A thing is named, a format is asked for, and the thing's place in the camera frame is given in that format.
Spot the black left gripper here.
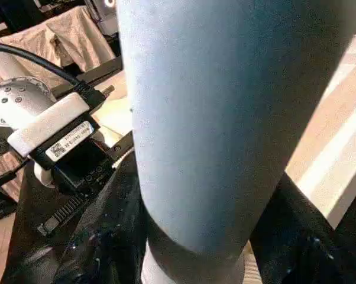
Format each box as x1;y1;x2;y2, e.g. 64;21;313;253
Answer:
28;115;136;236

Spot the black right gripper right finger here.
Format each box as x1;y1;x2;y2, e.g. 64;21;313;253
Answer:
250;173;356;284

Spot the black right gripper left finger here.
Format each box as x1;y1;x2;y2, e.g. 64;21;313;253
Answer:
53;161;149;284

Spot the white plastic table top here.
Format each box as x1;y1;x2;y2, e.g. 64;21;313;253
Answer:
86;34;356;284

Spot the white plastic table leg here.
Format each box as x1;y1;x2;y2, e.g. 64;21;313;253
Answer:
115;0;356;284

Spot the black mat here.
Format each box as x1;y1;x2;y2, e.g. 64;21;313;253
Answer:
0;56;356;284

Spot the beige fabric cover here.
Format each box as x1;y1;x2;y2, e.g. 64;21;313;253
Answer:
0;5;117;202

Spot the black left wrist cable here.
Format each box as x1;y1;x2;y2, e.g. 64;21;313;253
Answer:
0;40;116;105

